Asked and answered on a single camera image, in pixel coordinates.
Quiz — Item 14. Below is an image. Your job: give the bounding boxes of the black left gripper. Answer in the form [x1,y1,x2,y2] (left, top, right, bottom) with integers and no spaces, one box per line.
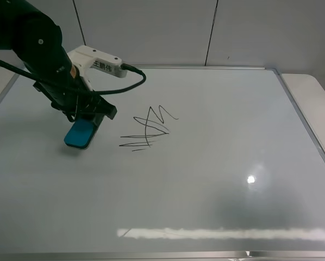
[33,64,117,133]

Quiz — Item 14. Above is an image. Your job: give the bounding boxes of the blue whiteboard eraser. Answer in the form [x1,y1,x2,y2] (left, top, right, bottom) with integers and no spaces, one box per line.
[64,119,97,150]

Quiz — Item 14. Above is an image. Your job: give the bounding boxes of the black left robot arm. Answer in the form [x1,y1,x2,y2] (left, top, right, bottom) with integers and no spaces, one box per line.
[0,1,117,123]

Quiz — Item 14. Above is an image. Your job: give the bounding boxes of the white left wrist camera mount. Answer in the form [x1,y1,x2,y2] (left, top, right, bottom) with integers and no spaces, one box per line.
[67,45,127,91]

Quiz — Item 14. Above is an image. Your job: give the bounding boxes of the white whiteboard with aluminium frame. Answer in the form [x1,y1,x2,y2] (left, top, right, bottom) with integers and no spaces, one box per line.
[0,67,325,260]

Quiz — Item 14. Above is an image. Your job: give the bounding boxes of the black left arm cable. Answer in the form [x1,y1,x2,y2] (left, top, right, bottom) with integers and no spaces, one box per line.
[0,53,147,122]

